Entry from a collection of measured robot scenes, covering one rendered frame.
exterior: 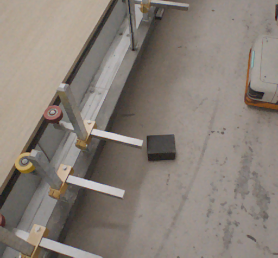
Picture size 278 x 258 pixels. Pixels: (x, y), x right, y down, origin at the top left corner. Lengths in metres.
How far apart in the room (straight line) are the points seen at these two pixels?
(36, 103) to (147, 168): 1.02
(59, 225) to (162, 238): 0.83
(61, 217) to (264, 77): 1.72
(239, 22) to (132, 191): 2.04
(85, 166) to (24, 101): 0.42
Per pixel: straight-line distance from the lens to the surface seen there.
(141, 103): 2.46
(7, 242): 1.04
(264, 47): 2.62
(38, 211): 1.50
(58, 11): 1.92
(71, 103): 1.14
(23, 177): 1.42
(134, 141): 1.31
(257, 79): 2.35
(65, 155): 1.57
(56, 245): 1.21
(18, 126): 1.40
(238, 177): 2.19
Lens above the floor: 1.95
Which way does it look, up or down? 56 degrees down
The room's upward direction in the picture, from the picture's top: 5 degrees counter-clockwise
